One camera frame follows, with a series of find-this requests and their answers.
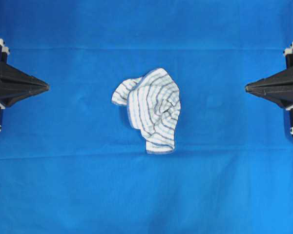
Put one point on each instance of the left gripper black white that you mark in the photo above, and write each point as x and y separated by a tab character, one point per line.
11	74

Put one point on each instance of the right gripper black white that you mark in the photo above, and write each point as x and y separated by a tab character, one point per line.
284	99

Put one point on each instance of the white blue striped towel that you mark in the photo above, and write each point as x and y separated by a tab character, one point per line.
153	107

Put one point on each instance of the blue table cloth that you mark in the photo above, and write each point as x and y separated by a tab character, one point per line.
70	163

